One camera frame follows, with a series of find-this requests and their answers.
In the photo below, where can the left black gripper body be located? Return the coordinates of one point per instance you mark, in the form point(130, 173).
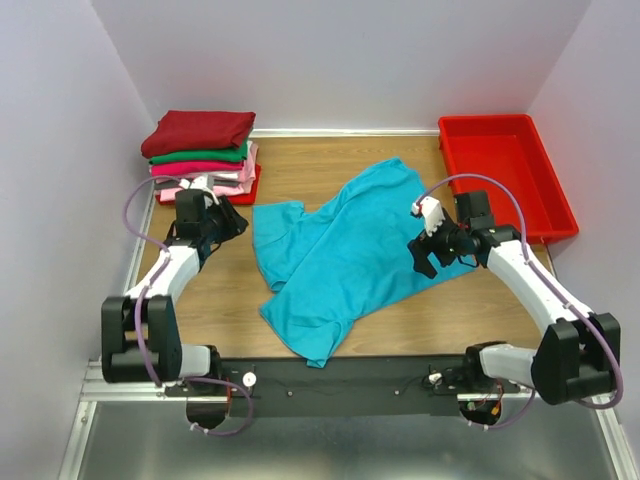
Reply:
point(226, 220)

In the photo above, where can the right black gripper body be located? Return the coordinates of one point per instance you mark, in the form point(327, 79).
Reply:
point(430, 245)

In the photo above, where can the teal t shirt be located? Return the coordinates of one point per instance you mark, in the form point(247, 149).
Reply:
point(328, 268)

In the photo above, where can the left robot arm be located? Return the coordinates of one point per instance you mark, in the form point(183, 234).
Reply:
point(140, 338)

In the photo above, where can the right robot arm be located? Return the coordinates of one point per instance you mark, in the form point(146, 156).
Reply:
point(579, 354)

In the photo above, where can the grey folded shirt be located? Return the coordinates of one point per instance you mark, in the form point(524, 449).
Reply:
point(167, 184)

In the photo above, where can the magenta folded shirt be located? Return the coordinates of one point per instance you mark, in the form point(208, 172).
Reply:
point(179, 169)

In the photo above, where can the green folded shirt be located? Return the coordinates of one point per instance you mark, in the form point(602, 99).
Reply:
point(228, 155)

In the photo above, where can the dark red folded shirt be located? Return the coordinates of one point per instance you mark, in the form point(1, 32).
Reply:
point(180, 130)

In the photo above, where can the red plastic bin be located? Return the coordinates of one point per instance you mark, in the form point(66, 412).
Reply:
point(508, 149)

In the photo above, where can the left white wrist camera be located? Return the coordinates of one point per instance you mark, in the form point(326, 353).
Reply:
point(202, 183)

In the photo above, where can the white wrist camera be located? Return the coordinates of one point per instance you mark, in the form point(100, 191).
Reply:
point(202, 183)
point(429, 209)

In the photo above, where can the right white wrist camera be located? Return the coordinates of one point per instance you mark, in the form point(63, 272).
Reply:
point(429, 209)

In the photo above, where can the back aluminium rail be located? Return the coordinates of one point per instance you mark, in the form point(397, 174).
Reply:
point(336, 133)

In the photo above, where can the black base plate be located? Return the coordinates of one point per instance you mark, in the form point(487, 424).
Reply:
point(415, 401)

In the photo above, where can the aluminium frame rail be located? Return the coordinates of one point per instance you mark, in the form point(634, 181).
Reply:
point(443, 376)

